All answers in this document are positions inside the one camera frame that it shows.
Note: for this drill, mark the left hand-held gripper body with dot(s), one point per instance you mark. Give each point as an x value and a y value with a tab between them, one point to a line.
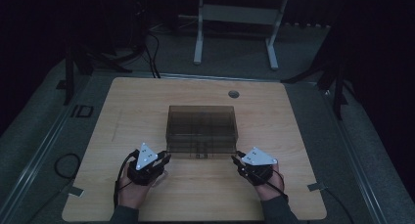
143	170

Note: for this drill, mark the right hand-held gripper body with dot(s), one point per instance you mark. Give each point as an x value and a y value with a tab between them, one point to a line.
259	170

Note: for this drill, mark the translucent brown drawer box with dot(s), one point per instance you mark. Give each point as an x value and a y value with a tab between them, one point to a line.
201	129

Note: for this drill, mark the person's right hand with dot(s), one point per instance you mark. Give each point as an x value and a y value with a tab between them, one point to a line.
270	188

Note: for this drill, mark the person's left hand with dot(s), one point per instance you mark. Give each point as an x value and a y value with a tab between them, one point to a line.
132	193

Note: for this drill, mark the grey tape piece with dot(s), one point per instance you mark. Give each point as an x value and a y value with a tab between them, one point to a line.
316	186
75	191

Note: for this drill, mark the black tripod stand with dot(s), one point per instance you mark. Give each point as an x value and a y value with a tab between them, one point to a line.
337	87
69	74

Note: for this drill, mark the metal floor rail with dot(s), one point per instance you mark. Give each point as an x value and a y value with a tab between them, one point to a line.
36	163
355	158

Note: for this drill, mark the white desk frame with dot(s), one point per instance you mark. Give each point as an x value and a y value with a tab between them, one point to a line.
239	14

